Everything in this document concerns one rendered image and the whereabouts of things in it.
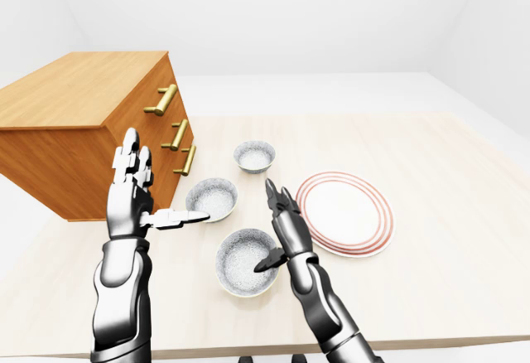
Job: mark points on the wooden cabinet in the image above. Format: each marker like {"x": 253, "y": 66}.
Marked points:
{"x": 62, "y": 89}

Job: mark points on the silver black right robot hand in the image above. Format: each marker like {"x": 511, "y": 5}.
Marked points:
{"x": 292, "y": 234}

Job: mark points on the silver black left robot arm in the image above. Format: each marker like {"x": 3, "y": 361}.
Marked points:
{"x": 120, "y": 296}

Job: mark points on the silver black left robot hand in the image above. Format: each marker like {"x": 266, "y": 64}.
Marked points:
{"x": 126, "y": 205}

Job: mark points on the wooden cabinet drawer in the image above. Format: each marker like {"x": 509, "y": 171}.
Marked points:
{"x": 167, "y": 185}
{"x": 165, "y": 131}
{"x": 136, "y": 89}

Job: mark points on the white plate with red rings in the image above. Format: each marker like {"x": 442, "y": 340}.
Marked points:
{"x": 345, "y": 214}

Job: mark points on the small dark shape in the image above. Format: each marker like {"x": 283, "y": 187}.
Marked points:
{"x": 298, "y": 359}
{"x": 245, "y": 359}

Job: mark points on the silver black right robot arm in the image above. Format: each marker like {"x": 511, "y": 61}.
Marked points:
{"x": 327, "y": 309}

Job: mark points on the patterned black and white bowl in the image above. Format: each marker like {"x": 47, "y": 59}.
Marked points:
{"x": 254, "y": 158}
{"x": 240, "y": 263}
{"x": 213, "y": 197}

